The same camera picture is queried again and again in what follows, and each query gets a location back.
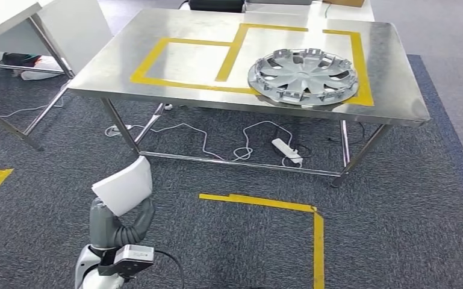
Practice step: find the silver wheel hubcap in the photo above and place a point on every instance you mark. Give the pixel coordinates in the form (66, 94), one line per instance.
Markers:
(303, 75)

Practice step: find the cardboard box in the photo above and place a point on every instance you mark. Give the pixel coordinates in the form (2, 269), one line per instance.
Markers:
(343, 3)

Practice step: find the black case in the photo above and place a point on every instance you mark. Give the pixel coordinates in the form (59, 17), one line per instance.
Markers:
(215, 4)

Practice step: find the white table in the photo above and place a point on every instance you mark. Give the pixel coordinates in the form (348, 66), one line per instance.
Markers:
(343, 14)

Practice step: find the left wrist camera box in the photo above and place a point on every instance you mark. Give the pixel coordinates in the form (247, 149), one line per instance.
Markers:
(133, 255)

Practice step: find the white plastic bag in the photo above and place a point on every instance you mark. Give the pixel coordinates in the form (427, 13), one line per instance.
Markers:
(43, 73)

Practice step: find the white power strip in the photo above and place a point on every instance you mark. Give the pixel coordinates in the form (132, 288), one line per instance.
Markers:
(285, 148)

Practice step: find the stainless steel workbench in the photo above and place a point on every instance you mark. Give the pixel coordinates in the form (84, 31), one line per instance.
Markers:
(394, 60)

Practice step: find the black bag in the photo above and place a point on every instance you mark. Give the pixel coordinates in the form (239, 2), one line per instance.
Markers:
(19, 59)

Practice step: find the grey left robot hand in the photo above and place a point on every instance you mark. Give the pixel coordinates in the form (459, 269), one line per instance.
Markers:
(103, 229)

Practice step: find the white curved plastic part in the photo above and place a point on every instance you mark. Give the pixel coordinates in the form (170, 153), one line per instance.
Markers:
(125, 187)

